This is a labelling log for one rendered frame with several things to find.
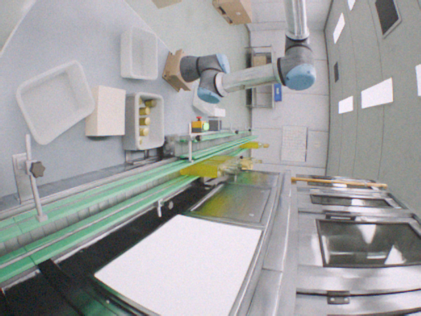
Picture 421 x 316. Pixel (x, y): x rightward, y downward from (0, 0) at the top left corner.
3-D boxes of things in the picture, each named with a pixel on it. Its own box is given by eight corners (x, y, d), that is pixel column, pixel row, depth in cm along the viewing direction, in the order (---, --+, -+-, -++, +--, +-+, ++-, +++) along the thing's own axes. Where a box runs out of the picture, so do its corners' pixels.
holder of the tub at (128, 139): (123, 162, 76) (136, 164, 73) (121, 94, 71) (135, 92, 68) (149, 156, 91) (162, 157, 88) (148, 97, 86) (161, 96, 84)
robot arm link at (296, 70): (210, 83, 100) (316, 61, 66) (206, 108, 97) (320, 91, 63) (196, 71, 91) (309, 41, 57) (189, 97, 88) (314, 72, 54)
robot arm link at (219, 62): (209, 64, 102) (233, 62, 97) (205, 84, 99) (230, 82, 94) (200, 51, 91) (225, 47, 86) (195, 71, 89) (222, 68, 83)
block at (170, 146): (162, 157, 90) (174, 157, 87) (161, 135, 88) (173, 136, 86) (166, 155, 93) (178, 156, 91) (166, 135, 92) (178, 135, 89)
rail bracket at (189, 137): (174, 161, 88) (200, 164, 83) (173, 124, 85) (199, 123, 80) (178, 160, 90) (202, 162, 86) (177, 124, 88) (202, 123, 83)
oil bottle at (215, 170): (180, 174, 94) (223, 179, 86) (179, 162, 93) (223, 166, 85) (186, 171, 99) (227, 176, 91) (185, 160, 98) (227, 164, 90)
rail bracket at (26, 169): (15, 202, 33) (41, 232, 24) (4, 137, 30) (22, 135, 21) (29, 197, 37) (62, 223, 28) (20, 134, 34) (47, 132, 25)
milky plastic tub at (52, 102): (7, 94, 31) (13, 87, 28) (67, 64, 48) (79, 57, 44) (32, 148, 41) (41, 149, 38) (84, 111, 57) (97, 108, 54)
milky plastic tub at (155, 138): (122, 149, 74) (137, 151, 71) (121, 93, 71) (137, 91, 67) (149, 145, 90) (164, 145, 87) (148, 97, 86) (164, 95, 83)
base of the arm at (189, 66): (181, 51, 93) (198, 47, 89) (195, 62, 106) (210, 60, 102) (177, 76, 93) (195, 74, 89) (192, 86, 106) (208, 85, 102)
